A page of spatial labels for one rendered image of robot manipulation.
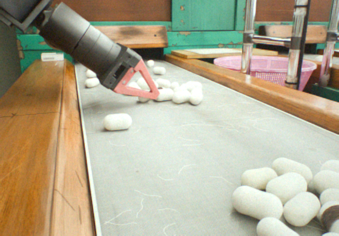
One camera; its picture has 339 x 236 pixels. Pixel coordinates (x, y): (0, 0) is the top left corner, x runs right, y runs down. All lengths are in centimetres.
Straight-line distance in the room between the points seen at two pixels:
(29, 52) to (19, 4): 55
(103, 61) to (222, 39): 73
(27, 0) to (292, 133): 38
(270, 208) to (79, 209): 13
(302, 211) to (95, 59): 33
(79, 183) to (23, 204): 6
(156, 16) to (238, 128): 69
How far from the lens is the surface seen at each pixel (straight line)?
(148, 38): 94
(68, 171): 26
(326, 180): 26
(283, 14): 126
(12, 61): 180
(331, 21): 82
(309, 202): 23
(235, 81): 58
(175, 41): 102
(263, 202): 21
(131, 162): 29
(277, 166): 27
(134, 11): 99
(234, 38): 112
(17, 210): 21
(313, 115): 43
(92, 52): 43
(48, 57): 90
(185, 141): 34
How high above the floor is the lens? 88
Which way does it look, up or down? 17 degrees down
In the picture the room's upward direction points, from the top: straight up
